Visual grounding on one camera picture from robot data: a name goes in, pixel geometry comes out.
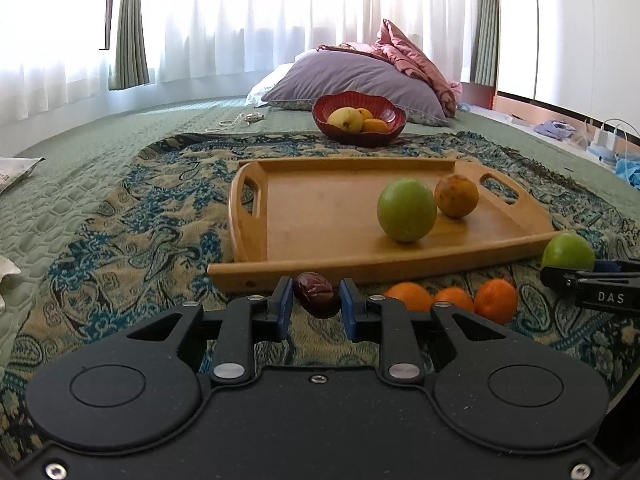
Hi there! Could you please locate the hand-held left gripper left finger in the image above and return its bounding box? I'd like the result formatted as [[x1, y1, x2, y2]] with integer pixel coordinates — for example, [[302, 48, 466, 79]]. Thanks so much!
[[127, 277, 296, 387]]

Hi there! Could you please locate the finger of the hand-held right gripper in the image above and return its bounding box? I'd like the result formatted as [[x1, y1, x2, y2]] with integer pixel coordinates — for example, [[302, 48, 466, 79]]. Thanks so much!
[[593, 258, 640, 276], [540, 266, 581, 293]]

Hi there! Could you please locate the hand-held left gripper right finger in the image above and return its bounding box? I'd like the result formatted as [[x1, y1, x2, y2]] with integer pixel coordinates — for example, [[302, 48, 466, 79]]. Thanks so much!
[[340, 280, 506, 386]]

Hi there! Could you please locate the bright green round fruit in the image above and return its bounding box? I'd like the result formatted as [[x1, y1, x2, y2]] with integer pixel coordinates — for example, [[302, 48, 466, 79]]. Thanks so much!
[[541, 232, 596, 271]]

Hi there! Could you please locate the dark red jujube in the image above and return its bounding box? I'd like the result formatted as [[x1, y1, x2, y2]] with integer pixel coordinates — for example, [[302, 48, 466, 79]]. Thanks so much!
[[292, 272, 343, 319]]

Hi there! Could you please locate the small mandarin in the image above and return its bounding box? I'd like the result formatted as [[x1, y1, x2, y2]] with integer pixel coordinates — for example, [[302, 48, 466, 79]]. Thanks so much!
[[473, 279, 518, 325], [432, 287, 475, 314], [383, 282, 434, 314]]

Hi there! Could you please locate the wooden serving tray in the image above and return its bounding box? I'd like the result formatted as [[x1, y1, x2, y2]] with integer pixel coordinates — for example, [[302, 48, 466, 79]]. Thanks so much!
[[207, 157, 561, 294]]

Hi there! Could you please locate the blue cloth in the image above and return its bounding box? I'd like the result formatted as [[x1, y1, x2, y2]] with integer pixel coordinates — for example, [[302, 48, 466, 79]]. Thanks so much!
[[614, 156, 640, 187]]

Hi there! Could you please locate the yellowish green citrus fruit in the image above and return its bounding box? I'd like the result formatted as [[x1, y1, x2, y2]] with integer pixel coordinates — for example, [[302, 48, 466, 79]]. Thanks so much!
[[377, 178, 439, 244]]

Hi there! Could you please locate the brownish orange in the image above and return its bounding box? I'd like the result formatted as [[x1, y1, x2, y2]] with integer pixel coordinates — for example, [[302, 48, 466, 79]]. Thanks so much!
[[433, 174, 480, 219]]

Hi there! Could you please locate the purple cloth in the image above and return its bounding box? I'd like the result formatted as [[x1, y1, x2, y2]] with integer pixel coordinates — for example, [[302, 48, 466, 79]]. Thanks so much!
[[533, 119, 576, 140]]

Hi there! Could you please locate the blue paisley blanket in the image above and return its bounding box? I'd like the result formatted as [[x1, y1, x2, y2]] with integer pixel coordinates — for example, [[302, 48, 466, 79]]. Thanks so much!
[[0, 131, 640, 463]]

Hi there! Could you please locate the wooden bedside ledge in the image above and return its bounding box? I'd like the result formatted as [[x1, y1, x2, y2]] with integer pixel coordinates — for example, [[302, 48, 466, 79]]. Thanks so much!
[[460, 81, 601, 151]]

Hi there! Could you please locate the red scalloped bowl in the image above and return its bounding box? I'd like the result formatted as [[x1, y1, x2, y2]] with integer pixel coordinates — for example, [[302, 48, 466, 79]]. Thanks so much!
[[312, 91, 408, 149]]

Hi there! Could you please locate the yellow mango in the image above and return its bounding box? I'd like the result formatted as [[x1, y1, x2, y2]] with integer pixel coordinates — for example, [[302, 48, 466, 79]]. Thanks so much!
[[327, 107, 365, 132]]

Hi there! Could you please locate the white pillow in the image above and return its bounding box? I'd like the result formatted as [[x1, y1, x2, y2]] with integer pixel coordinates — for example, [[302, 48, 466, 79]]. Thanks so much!
[[245, 66, 292, 107]]

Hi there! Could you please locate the purple pillow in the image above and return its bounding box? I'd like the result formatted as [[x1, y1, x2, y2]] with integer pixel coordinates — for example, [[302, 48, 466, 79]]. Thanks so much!
[[261, 50, 454, 128]]

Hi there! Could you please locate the green quilted bedspread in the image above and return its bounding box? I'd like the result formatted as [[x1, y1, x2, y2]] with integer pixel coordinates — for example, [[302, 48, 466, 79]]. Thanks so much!
[[0, 95, 640, 376]]

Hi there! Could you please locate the pink quilt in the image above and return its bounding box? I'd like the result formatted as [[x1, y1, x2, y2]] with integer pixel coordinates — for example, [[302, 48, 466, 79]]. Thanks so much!
[[317, 18, 464, 119]]

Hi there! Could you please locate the green curtain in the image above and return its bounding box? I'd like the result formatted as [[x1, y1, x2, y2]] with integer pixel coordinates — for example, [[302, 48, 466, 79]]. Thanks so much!
[[472, 0, 501, 86], [108, 0, 151, 92]]

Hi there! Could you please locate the white cloth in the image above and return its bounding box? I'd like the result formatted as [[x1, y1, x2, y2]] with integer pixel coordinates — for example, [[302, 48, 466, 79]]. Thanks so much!
[[0, 254, 22, 292]]

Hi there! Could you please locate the white sheer curtain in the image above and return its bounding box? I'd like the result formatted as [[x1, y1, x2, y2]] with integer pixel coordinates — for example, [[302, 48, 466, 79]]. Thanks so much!
[[0, 0, 482, 128]]

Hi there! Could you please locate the crumpled plastic bag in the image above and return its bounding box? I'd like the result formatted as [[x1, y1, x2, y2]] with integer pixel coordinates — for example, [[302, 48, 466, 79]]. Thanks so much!
[[0, 156, 46, 194]]

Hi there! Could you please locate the white charger with cables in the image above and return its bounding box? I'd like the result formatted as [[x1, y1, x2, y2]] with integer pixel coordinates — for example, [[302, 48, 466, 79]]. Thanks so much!
[[584, 119, 640, 162]]

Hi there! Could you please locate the white cable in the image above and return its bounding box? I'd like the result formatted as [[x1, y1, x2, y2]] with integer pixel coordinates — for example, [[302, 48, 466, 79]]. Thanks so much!
[[205, 111, 265, 134]]

